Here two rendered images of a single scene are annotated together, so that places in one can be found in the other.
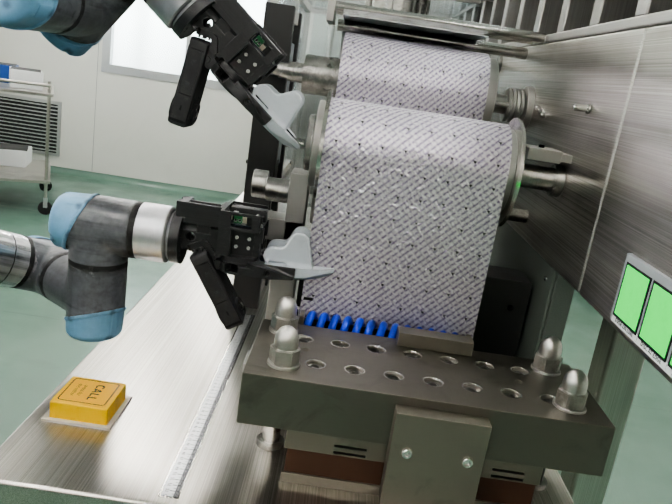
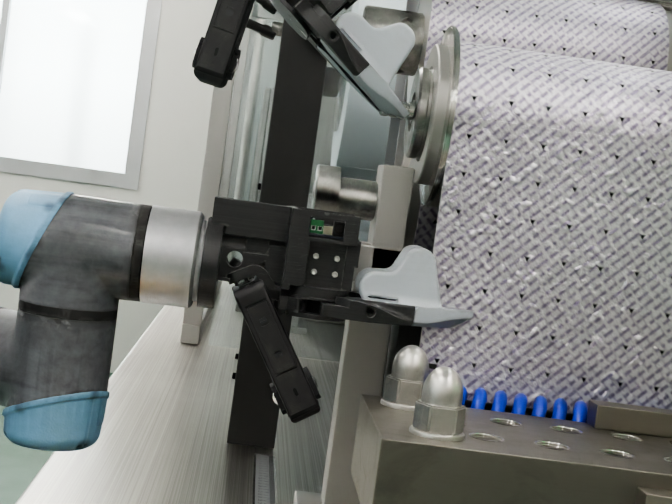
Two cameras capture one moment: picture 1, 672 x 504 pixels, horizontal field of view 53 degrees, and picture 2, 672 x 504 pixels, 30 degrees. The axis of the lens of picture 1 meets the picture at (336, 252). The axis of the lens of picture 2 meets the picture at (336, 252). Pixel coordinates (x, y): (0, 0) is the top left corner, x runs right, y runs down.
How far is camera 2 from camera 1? 0.27 m
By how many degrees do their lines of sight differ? 12
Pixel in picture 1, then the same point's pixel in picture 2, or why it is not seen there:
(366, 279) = (526, 329)
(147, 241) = (167, 263)
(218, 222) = (283, 232)
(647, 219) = not seen: outside the picture
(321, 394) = (513, 474)
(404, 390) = (645, 467)
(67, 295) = (16, 366)
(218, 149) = not seen: hidden behind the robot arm
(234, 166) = not seen: hidden behind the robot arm
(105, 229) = (96, 244)
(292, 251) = (408, 278)
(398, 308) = (580, 378)
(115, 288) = (101, 352)
